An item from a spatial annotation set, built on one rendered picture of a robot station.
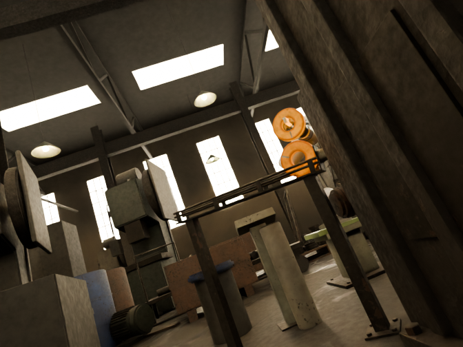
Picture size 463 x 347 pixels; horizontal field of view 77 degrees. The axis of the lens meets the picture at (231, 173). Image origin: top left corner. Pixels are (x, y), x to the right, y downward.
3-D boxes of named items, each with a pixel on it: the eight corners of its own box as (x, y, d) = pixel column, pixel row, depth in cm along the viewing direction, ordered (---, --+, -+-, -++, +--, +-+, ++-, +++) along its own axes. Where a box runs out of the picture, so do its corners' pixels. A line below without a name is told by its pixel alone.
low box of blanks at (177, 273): (250, 288, 383) (232, 240, 401) (263, 290, 315) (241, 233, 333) (182, 317, 361) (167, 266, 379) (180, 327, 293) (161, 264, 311)
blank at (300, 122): (297, 101, 135) (300, 104, 137) (268, 116, 142) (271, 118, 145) (308, 131, 131) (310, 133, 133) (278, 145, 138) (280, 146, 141)
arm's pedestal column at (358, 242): (326, 284, 219) (309, 244, 228) (373, 264, 223) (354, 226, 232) (347, 289, 181) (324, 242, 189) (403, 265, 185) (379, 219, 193)
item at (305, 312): (325, 321, 138) (280, 219, 152) (302, 332, 136) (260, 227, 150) (317, 317, 149) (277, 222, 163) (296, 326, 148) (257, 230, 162)
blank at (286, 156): (313, 179, 118) (315, 180, 121) (319, 142, 118) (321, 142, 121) (278, 173, 126) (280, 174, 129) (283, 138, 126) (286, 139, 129)
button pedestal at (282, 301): (320, 314, 151) (273, 205, 168) (278, 334, 149) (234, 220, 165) (311, 310, 167) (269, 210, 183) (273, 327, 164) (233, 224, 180)
